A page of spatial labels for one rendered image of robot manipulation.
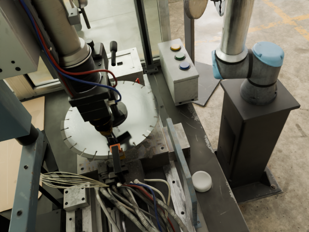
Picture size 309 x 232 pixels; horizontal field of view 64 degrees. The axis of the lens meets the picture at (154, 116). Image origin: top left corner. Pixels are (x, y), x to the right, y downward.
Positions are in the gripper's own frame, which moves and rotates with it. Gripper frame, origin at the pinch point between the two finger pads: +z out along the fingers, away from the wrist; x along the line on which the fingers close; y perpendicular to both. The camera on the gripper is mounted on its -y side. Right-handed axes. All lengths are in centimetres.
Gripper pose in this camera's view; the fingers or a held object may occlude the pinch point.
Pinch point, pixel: (220, 14)
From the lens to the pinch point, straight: 138.2
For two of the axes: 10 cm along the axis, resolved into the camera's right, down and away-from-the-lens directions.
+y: 6.2, -6.5, 4.4
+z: 1.3, 6.4, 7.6
